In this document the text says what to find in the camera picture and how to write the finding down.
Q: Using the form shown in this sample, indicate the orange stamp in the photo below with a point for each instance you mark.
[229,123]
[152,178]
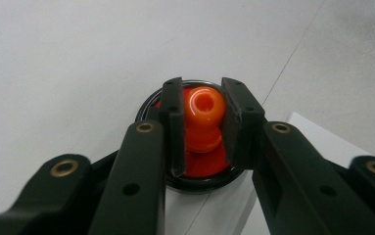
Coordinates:
[204,127]

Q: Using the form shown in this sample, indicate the red ink pad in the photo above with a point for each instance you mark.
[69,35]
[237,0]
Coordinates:
[204,166]

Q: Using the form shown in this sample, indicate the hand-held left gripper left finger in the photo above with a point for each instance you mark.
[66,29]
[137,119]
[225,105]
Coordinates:
[142,182]

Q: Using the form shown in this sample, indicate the white paper sheet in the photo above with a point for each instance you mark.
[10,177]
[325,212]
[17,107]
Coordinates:
[322,140]

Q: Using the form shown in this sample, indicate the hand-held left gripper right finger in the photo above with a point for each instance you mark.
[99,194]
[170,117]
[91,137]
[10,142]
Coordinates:
[292,182]

